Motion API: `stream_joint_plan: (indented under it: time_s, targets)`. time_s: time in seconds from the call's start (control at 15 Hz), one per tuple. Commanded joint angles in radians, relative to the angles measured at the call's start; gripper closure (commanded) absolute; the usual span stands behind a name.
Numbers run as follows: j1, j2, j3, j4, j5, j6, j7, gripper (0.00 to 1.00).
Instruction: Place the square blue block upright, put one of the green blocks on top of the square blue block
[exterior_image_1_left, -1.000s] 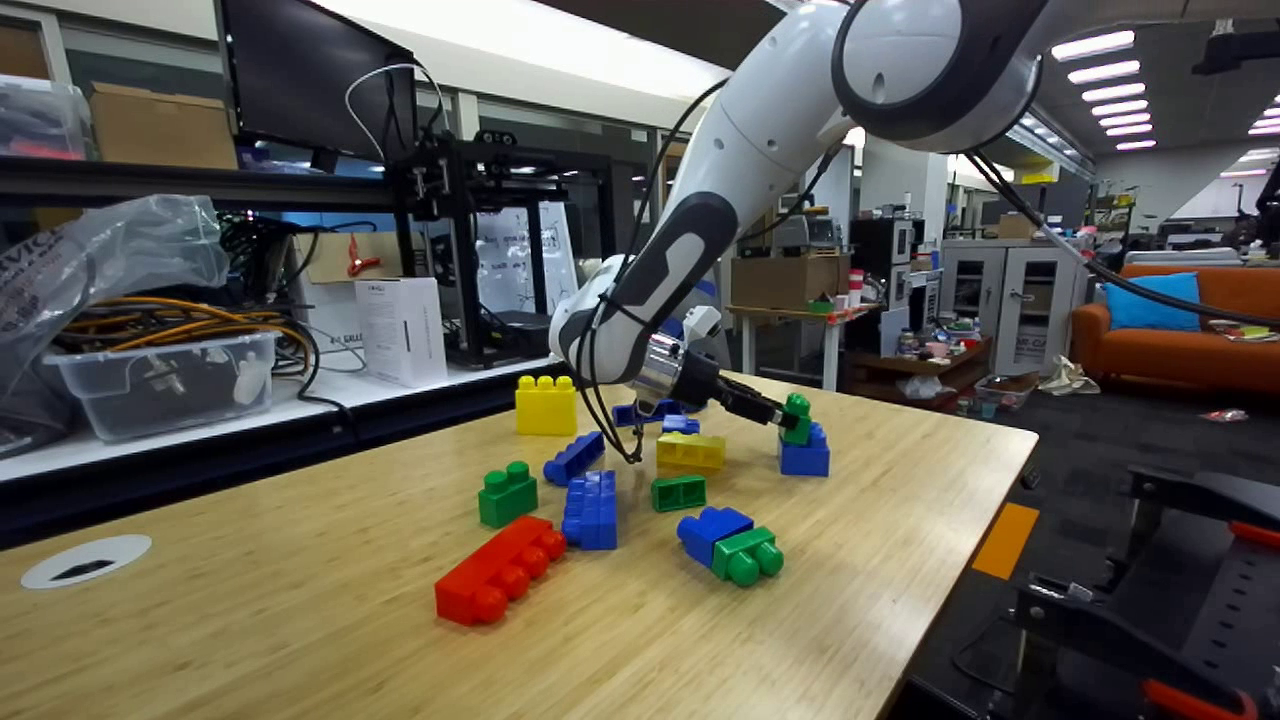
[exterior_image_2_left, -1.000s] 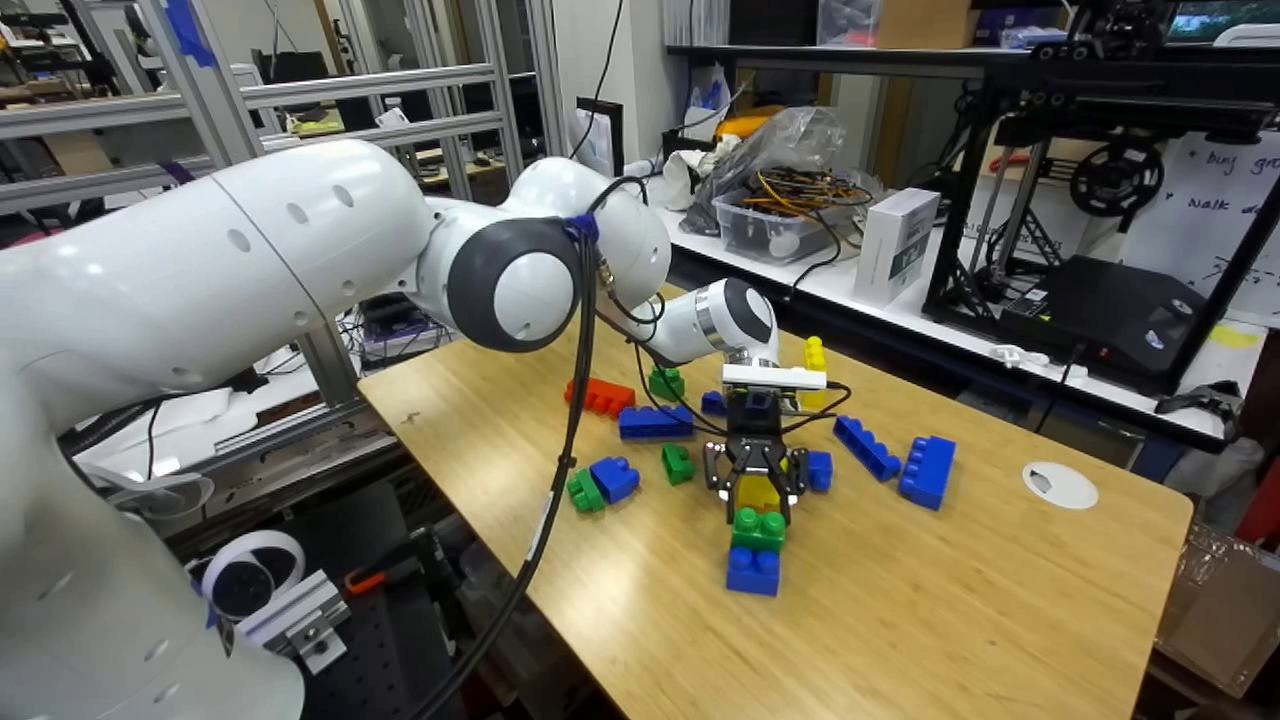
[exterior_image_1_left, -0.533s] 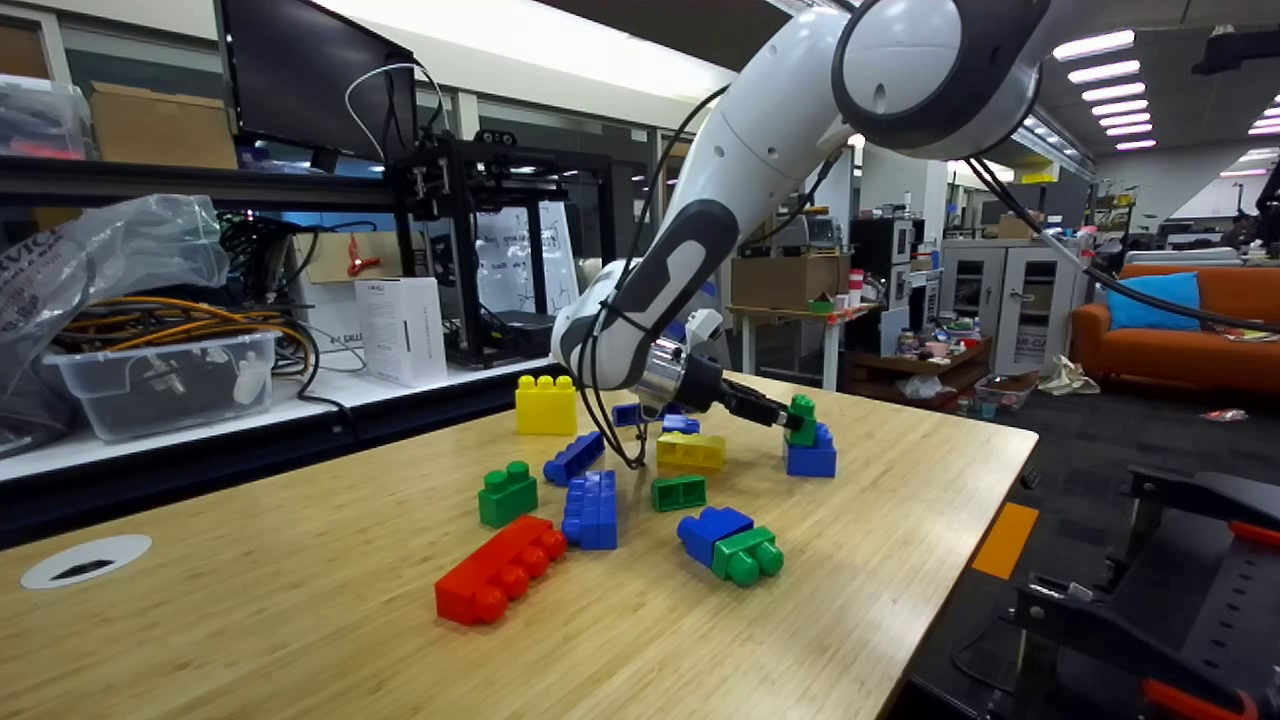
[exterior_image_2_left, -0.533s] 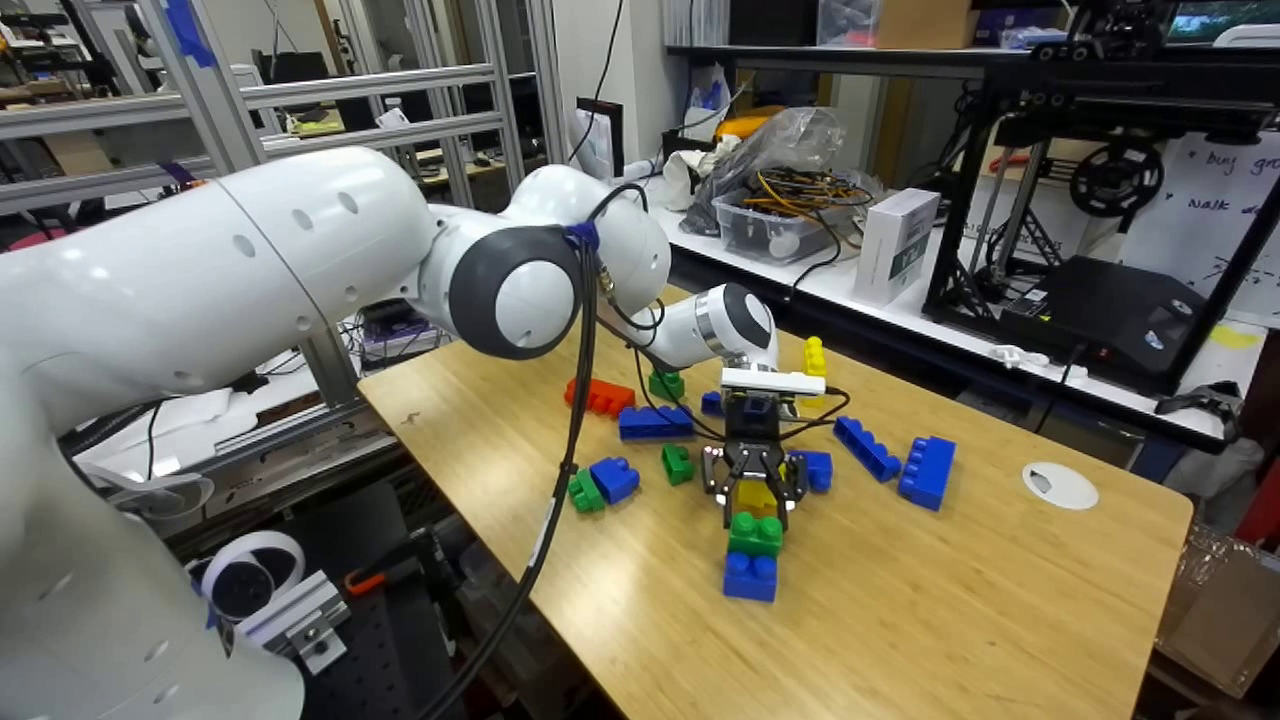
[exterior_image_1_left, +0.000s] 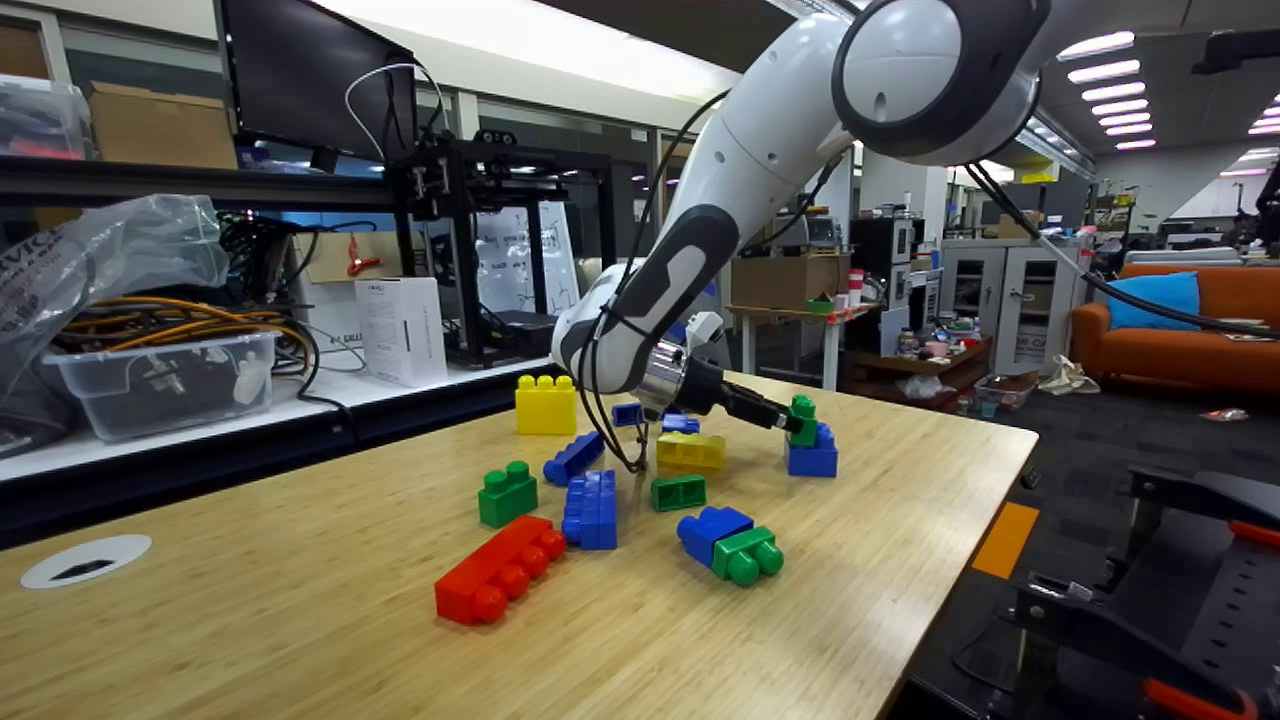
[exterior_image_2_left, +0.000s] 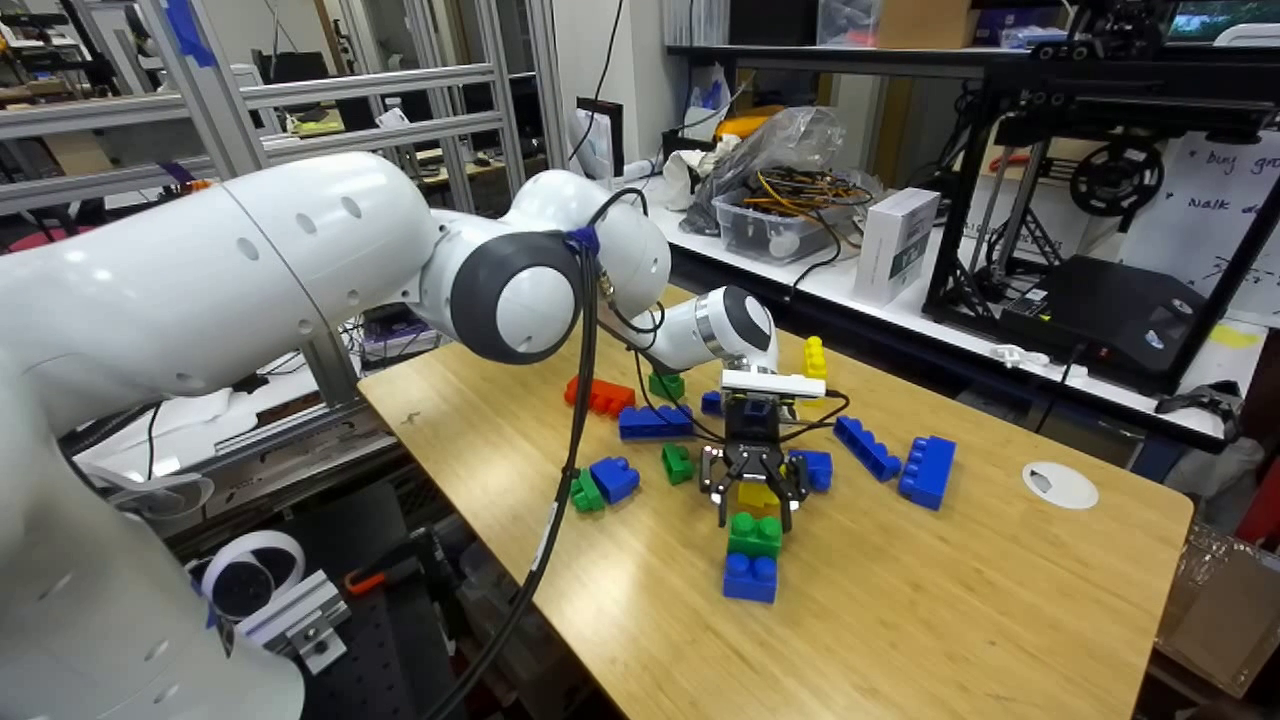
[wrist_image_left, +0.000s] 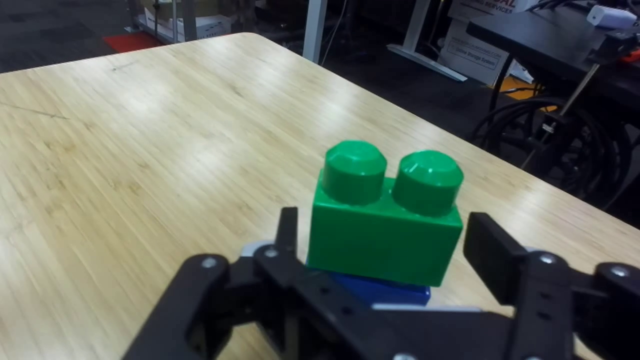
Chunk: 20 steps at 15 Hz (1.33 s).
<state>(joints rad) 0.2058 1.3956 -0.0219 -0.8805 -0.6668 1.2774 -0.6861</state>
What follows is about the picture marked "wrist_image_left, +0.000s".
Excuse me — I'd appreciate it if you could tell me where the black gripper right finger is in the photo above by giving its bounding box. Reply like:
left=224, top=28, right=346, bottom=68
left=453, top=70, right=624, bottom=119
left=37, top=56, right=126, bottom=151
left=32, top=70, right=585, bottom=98
left=464, top=213, right=640, bottom=360

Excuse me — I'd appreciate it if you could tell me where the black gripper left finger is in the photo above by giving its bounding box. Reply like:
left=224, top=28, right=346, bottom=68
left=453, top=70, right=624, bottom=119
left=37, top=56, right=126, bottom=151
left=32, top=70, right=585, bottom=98
left=122, top=206, right=337, bottom=360

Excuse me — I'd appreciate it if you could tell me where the blue square four-stud block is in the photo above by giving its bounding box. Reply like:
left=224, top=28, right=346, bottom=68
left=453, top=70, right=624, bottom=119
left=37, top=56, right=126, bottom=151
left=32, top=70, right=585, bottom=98
left=326, top=269, right=434, bottom=311

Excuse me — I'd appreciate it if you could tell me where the green toy block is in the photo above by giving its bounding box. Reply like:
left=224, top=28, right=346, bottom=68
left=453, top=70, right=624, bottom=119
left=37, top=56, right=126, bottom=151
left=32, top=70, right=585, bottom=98
left=307, top=139, right=467, bottom=289

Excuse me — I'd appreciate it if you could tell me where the white upright desk leg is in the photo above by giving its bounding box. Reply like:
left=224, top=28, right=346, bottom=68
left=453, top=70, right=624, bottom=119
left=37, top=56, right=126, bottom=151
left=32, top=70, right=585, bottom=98
left=301, top=0, right=331, bottom=67

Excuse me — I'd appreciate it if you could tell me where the orange floor marker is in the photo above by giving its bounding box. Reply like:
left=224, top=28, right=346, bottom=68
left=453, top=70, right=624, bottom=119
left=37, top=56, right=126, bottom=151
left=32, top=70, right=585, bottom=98
left=101, top=30, right=164, bottom=54

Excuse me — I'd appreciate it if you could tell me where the white desk foot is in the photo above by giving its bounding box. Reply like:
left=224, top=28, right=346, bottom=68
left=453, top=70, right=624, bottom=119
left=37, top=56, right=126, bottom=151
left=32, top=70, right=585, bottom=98
left=387, top=0, right=468, bottom=85

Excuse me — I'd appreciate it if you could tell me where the white small device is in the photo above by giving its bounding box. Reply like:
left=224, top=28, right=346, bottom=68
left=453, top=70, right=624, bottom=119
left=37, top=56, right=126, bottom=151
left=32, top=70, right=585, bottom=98
left=586, top=5, right=640, bottom=33

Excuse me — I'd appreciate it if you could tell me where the black coiled floor cable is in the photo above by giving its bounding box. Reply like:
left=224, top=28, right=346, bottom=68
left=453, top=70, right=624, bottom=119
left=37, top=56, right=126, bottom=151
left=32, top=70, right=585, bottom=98
left=468, top=96, right=637, bottom=209

